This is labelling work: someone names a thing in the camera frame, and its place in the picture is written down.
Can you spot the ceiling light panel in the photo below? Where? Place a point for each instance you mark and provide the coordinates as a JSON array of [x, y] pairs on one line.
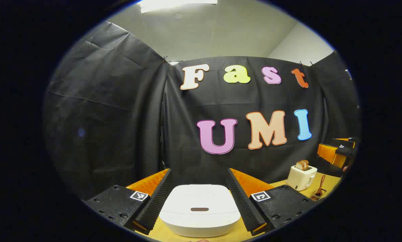
[[177, 5]]

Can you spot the brown wooden spoon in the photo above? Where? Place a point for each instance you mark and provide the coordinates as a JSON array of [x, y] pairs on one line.
[[321, 185]]

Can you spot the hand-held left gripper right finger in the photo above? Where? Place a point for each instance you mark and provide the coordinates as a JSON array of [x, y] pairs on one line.
[[243, 205]]

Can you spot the white toaster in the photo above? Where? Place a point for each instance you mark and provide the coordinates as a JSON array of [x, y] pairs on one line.
[[300, 178]]

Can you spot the brown bread slice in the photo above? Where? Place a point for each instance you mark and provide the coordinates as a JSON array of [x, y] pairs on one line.
[[299, 165], [305, 164]]

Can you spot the white rice cooker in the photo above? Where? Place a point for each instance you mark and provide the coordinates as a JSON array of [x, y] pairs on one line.
[[199, 201]]

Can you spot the black backdrop cloth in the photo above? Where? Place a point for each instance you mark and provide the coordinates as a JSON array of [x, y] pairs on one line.
[[120, 117]]

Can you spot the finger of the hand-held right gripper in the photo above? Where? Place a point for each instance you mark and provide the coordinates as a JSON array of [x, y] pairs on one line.
[[327, 153], [343, 144]]

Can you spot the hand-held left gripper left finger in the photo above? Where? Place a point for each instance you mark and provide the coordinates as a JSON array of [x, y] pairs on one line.
[[158, 201]]

